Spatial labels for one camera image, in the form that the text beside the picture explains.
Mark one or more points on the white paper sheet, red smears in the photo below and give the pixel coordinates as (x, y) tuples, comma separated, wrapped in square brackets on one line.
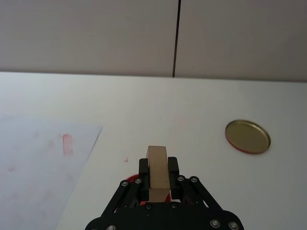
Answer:
[(36, 172)]

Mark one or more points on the tan wooden block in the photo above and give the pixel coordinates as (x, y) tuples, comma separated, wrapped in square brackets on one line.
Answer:
[(157, 167)]

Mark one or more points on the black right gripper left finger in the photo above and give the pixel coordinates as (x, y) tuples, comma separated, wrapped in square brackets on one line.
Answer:
[(144, 177)]

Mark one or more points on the round gold metal lid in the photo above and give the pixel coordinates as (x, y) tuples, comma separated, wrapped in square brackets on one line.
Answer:
[(247, 136)]

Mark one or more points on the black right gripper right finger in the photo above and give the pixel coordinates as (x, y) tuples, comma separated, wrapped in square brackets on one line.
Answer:
[(173, 177)]

